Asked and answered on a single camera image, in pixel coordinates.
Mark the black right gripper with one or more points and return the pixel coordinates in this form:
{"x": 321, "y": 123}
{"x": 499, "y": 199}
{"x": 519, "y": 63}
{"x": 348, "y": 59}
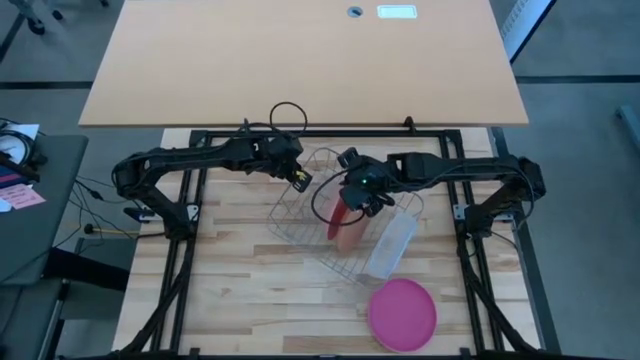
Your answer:
{"x": 367, "y": 175}

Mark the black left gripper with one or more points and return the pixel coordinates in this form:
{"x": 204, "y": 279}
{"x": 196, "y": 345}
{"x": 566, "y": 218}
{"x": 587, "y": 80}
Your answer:
{"x": 282, "y": 152}

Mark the orange plate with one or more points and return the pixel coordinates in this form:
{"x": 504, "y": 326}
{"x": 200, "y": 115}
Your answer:
{"x": 352, "y": 235}

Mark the magenta plate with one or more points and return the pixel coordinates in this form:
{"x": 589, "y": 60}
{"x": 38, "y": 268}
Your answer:
{"x": 402, "y": 315}

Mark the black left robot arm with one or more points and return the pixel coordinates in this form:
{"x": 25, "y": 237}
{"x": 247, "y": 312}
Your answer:
{"x": 200, "y": 156}

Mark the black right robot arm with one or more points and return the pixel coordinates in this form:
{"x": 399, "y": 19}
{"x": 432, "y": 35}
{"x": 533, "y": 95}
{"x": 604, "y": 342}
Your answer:
{"x": 475, "y": 167}

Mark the translucent white cutlery holder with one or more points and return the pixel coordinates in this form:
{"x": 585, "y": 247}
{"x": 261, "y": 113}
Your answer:
{"x": 392, "y": 247}

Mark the tan desk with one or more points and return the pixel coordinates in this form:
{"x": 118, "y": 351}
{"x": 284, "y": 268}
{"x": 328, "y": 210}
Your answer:
{"x": 300, "y": 65}

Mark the small black electronics box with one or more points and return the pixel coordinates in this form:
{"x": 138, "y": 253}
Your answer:
{"x": 137, "y": 215}

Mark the white desk socket plate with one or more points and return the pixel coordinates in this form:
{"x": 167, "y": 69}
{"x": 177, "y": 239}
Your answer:
{"x": 397, "y": 11}

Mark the black-tipped yellow rod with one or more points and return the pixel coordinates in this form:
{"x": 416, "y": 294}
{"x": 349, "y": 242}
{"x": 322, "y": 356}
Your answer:
{"x": 89, "y": 230}

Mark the black desk support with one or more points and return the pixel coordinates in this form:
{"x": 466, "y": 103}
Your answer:
{"x": 85, "y": 270}

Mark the silver perforated computer case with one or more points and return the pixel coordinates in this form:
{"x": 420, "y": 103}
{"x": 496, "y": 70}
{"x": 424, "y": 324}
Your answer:
{"x": 522, "y": 25}

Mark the grey side desk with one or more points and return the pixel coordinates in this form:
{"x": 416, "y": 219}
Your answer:
{"x": 45, "y": 240}

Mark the white paper sheet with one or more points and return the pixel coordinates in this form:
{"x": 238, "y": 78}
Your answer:
{"x": 25, "y": 131}

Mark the pink paper note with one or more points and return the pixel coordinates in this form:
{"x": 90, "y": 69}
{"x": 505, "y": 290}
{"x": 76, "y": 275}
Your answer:
{"x": 22, "y": 196}

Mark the black office chair base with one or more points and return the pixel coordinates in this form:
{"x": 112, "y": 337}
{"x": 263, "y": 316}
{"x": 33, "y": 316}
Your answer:
{"x": 35, "y": 25}

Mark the black metal table frame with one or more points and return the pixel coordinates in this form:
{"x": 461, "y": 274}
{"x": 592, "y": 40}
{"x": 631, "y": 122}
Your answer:
{"x": 325, "y": 133}

